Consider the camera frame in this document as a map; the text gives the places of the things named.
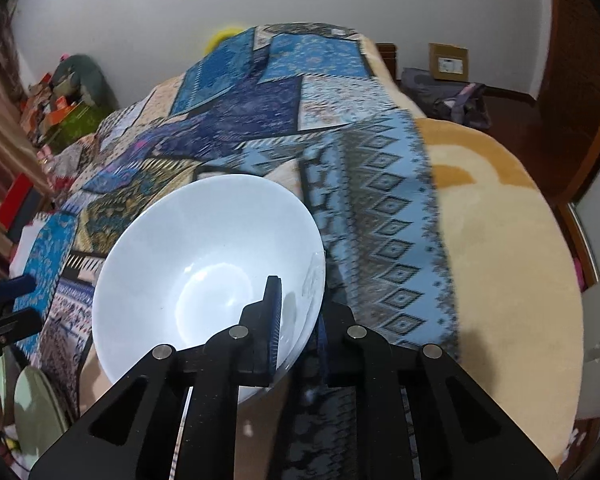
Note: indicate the pile of colourful boxes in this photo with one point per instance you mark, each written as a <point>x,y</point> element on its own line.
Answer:
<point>60,115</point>

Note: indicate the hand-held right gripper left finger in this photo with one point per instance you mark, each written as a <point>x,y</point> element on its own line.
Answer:
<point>275,330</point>

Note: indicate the wooden wardrobe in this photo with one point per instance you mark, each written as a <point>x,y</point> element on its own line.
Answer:
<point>580,85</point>

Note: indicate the red box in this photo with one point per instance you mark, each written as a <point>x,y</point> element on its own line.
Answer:
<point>12,197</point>

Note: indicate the white bowl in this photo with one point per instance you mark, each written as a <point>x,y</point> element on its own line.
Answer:
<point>205,240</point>

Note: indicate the dark travel bag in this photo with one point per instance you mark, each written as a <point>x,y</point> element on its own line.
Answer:
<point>430,90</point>

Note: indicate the dark box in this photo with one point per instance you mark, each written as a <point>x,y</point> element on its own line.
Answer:
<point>30,212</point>

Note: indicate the cardboard box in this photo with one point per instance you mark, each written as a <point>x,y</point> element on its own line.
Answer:
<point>447,62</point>

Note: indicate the green plate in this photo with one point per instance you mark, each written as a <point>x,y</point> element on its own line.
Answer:
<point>35,410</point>

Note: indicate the patchwork blanket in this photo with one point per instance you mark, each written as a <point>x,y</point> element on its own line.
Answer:
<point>280,110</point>

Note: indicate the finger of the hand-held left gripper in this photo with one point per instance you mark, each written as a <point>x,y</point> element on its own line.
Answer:
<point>12,287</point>
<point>10,322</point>

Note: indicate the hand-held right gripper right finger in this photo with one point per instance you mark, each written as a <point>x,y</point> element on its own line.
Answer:
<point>322,355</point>

